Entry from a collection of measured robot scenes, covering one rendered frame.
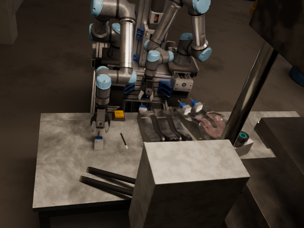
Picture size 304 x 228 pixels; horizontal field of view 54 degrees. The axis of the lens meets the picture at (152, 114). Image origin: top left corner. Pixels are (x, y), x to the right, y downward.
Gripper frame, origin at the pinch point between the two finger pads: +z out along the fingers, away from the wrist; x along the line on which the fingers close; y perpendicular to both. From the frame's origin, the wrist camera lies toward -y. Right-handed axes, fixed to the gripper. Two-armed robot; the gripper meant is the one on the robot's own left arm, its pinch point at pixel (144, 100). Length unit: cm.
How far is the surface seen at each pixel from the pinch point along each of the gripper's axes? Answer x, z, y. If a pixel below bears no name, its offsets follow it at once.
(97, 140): 29.4, 7.8, -33.9
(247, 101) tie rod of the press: -20, -64, -82
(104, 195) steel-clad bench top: 23, 13, -68
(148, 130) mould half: -1.3, 4.5, -24.4
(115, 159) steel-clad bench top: 17.8, 13.2, -42.6
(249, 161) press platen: -32, -36, -83
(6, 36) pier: 160, 81, 223
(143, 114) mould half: 1.2, 3.8, -10.5
